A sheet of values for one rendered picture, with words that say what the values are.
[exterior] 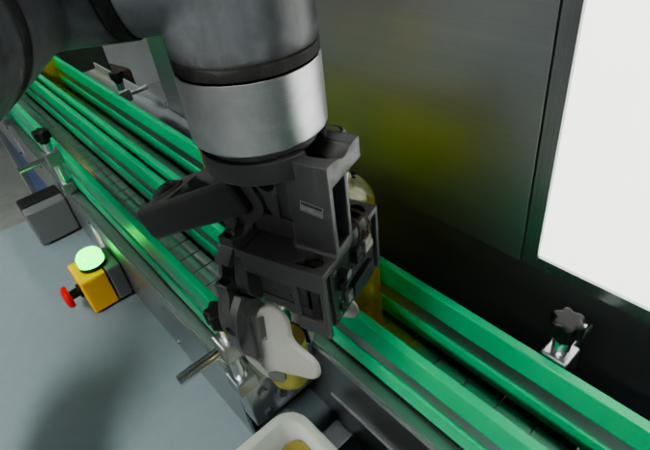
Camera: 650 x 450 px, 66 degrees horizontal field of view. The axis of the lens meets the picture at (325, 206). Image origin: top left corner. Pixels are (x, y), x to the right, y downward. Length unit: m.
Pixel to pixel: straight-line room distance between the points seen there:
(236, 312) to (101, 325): 0.62
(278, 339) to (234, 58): 0.20
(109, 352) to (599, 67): 0.76
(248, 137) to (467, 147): 0.32
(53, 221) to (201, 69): 0.94
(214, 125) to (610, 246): 0.37
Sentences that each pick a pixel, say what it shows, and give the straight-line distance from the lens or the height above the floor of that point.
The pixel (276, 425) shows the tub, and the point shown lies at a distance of 0.61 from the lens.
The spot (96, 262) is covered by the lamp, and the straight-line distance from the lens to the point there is 0.92.
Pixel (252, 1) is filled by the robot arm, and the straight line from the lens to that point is 0.22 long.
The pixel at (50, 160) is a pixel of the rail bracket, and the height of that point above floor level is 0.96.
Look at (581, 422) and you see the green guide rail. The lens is 0.53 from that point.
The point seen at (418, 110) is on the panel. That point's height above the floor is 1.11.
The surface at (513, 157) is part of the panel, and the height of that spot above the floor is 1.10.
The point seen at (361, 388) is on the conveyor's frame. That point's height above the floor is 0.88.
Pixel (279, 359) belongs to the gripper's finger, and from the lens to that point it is 0.37.
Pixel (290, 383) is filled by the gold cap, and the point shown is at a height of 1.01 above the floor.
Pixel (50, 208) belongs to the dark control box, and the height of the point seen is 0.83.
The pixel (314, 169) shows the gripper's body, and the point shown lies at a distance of 0.25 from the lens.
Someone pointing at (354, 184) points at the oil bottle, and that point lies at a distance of 0.48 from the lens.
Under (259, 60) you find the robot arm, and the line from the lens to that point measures 0.23.
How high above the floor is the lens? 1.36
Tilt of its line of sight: 36 degrees down
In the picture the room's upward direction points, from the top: 8 degrees counter-clockwise
